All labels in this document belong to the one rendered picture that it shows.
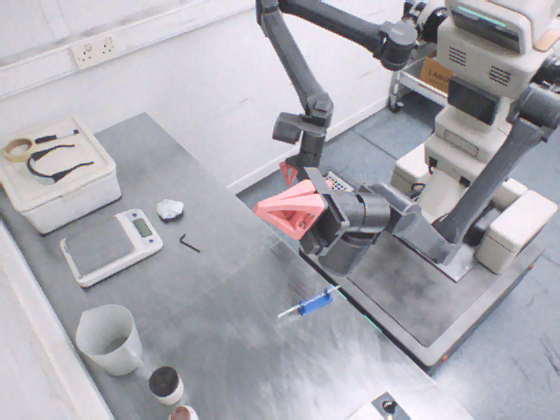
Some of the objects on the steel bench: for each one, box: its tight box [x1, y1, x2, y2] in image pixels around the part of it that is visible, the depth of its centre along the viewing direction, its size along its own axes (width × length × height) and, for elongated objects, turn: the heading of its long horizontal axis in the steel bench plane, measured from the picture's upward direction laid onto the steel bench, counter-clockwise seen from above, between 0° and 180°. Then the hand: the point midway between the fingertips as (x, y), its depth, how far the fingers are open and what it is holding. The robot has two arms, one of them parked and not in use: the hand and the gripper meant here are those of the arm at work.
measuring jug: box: [76, 305, 145, 376], centre depth 105 cm, size 18×13×15 cm
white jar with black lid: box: [149, 366, 184, 406], centre depth 103 cm, size 7×7×7 cm
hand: (261, 208), depth 52 cm, fingers closed
